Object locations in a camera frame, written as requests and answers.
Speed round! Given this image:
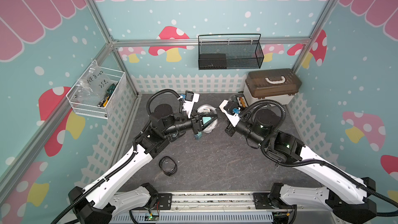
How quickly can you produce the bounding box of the teal wall charger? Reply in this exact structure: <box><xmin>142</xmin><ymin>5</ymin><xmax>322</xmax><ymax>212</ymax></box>
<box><xmin>194</xmin><ymin>132</ymin><xmax>202</xmax><ymax>140</ymax></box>
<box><xmin>202</xmin><ymin>116</ymin><xmax>217</xmax><ymax>126</ymax></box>

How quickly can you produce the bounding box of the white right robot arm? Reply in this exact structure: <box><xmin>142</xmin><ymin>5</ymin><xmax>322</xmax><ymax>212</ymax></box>
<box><xmin>220</xmin><ymin>101</ymin><xmax>379</xmax><ymax>224</ymax></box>

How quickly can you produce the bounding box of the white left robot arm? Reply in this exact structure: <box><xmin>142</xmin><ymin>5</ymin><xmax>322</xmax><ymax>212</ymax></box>
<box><xmin>53</xmin><ymin>104</ymin><xmax>217</xmax><ymax>224</ymax></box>

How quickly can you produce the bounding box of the black yellow battery charger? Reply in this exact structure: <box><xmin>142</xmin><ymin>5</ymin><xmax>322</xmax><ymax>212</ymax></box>
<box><xmin>235</xmin><ymin>94</ymin><xmax>249</xmax><ymax>108</ymax></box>

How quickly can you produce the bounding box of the black box in basket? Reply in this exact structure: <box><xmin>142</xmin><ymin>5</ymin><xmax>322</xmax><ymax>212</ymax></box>
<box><xmin>198</xmin><ymin>54</ymin><xmax>227</xmax><ymax>70</ymax></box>

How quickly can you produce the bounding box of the brown lid storage box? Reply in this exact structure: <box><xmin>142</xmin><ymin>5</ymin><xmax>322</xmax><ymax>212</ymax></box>
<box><xmin>243</xmin><ymin>68</ymin><xmax>302</xmax><ymax>105</ymax></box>

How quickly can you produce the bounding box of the green tool in basket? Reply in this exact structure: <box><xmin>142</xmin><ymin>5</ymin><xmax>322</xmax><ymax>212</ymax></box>
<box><xmin>97</xmin><ymin>84</ymin><xmax>117</xmax><ymax>107</ymax></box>

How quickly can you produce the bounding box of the clear labelled plastic bag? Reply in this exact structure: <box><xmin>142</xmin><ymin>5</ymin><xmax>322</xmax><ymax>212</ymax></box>
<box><xmin>75</xmin><ymin>62</ymin><xmax>113</xmax><ymax>100</ymax></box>

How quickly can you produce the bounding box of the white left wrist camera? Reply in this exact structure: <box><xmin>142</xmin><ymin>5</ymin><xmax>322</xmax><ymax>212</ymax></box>
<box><xmin>182</xmin><ymin>91</ymin><xmax>200</xmax><ymax>118</ymax></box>

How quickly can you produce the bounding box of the black wire mesh wall basket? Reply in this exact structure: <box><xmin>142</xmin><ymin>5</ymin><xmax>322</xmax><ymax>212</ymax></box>
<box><xmin>198</xmin><ymin>33</ymin><xmax>264</xmax><ymax>69</ymax></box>

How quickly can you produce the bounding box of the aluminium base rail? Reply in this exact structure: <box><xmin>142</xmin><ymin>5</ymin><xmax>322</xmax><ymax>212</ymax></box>
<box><xmin>111</xmin><ymin>191</ymin><xmax>297</xmax><ymax>224</ymax></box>

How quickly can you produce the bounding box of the white wire wall basket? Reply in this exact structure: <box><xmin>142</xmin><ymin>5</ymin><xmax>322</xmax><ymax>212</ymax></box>
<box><xmin>66</xmin><ymin>61</ymin><xmax>126</xmax><ymax>119</ymax></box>

